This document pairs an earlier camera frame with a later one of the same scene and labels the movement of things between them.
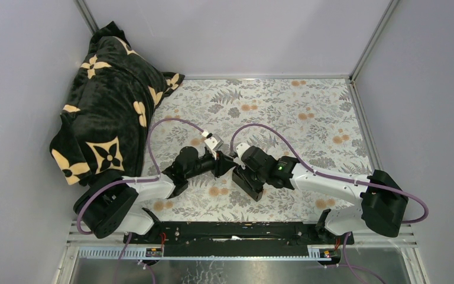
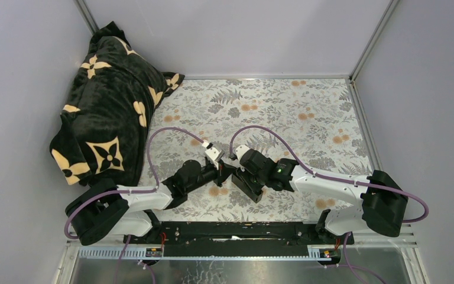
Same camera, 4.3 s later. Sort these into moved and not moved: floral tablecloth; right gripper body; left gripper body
Moved: left gripper body
Not moved: right gripper body; floral tablecloth
